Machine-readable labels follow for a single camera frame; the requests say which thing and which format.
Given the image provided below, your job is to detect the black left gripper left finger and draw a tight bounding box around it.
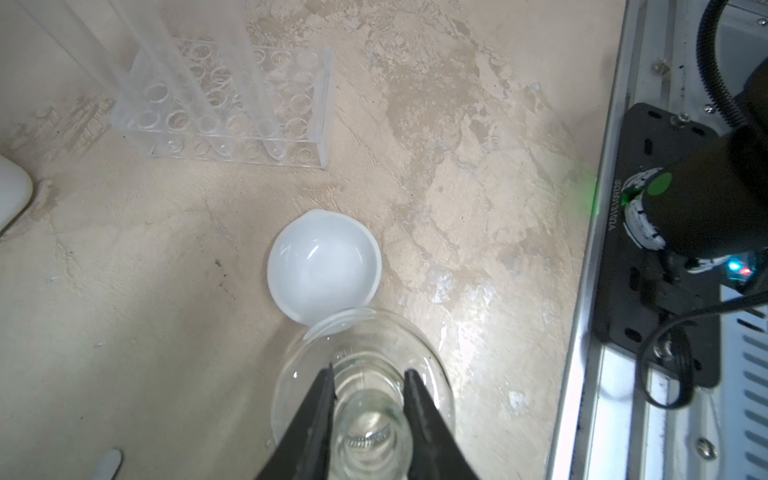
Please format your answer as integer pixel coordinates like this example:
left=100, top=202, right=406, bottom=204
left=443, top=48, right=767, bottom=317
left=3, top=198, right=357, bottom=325
left=256, top=364, right=336, bottom=480

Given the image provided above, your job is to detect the white ceramic pestle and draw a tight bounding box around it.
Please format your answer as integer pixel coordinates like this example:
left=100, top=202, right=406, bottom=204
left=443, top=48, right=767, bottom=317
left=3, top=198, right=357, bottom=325
left=91, top=448, right=123, bottom=480

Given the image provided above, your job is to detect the white plastic storage bin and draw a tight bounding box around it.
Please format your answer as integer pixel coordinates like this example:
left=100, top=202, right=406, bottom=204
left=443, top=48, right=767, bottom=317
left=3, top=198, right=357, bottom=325
left=0, top=156, right=34, bottom=231

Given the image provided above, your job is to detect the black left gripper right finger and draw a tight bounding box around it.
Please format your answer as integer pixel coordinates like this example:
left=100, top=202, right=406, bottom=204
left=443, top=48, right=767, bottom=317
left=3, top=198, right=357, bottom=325
left=404, top=369, right=478, bottom=479

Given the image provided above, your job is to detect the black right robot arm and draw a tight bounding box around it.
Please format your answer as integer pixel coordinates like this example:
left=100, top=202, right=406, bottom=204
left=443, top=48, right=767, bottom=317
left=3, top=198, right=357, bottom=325
left=624, top=62, right=767, bottom=261

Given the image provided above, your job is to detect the clear glass flask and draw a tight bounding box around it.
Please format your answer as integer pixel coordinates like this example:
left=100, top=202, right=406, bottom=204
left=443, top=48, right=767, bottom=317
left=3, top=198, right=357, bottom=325
left=271, top=307, right=455, bottom=479

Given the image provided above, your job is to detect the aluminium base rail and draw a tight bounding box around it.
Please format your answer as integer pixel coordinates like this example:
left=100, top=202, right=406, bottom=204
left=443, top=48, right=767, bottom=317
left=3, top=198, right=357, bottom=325
left=547, top=1, right=767, bottom=479

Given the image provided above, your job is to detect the test tube with blue cap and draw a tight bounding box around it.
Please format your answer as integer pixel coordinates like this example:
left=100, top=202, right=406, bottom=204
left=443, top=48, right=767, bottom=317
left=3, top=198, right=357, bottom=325
left=110, top=0, right=234, bottom=157

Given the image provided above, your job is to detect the clear dimpled test tube rack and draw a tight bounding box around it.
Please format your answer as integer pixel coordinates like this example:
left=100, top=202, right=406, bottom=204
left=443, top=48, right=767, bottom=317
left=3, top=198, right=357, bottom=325
left=110, top=39, right=335, bottom=169

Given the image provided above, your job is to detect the white ceramic mortar bowl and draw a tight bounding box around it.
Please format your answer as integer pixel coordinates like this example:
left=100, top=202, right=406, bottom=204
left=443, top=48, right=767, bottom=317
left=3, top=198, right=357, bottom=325
left=267, top=209, right=382, bottom=327

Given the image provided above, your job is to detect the blue-capped test tube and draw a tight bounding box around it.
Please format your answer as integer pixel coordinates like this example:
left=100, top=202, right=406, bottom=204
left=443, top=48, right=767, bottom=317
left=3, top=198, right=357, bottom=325
left=17, top=0, right=128, bottom=97
left=196, top=0, right=287, bottom=163

